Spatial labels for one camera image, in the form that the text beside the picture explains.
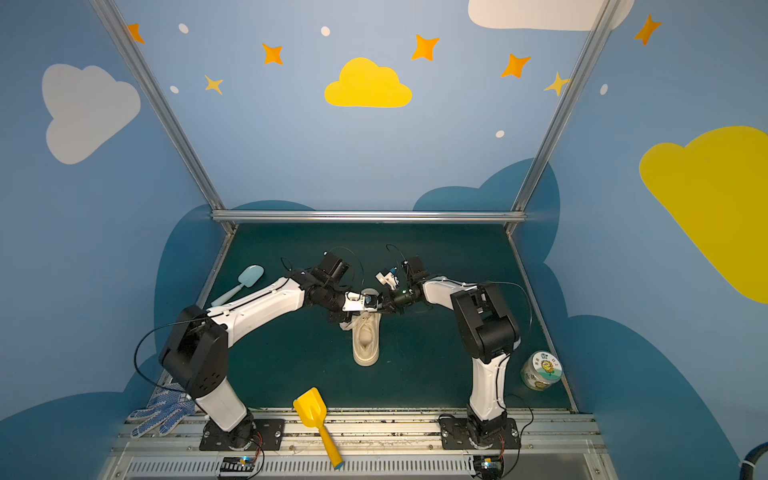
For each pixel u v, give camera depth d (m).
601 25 0.71
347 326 0.91
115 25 0.70
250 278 1.05
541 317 1.07
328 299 0.73
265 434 0.74
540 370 0.78
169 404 0.78
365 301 0.75
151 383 0.88
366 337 0.89
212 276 1.11
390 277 0.91
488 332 0.52
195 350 0.46
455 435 0.74
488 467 0.73
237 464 0.73
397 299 0.86
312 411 0.78
